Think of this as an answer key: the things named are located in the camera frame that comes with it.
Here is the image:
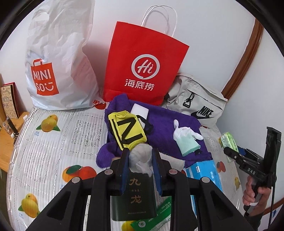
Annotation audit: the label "white tissue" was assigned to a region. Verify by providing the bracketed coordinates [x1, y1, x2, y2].
[129, 143, 153, 177]

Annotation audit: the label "green tissue packet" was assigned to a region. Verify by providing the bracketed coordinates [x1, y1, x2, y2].
[130, 195, 173, 231]

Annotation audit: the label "white and mint gloves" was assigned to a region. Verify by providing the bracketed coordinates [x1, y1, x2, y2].
[173, 119, 203, 156]

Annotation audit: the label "yellow black sock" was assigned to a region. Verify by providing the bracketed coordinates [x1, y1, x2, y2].
[108, 110, 154, 151]

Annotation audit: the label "white sponge block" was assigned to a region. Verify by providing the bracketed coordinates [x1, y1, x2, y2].
[130, 103, 149, 128]

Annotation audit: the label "person's right hand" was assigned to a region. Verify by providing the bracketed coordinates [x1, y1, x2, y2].
[242, 175, 272, 215]

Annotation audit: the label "blue tissue pack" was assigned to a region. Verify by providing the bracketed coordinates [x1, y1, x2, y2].
[184, 159, 223, 217]

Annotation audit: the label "dark green tea tin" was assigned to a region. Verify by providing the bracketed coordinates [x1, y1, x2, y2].
[111, 168, 156, 221]

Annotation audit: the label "fruit print tablecloth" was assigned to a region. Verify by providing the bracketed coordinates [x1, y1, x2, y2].
[6, 107, 244, 230]

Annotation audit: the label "grey Nike pouch bag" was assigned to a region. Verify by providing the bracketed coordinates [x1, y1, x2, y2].
[165, 73, 228, 128]

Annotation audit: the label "white Miniso plastic bag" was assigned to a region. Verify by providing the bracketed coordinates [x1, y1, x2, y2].
[25, 1, 103, 111]

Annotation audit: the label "red Haidilao paper bag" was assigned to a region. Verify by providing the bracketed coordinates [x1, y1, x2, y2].
[102, 4, 190, 107]

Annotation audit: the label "wooden door frame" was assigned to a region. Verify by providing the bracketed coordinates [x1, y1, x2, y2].
[221, 19, 264, 100]

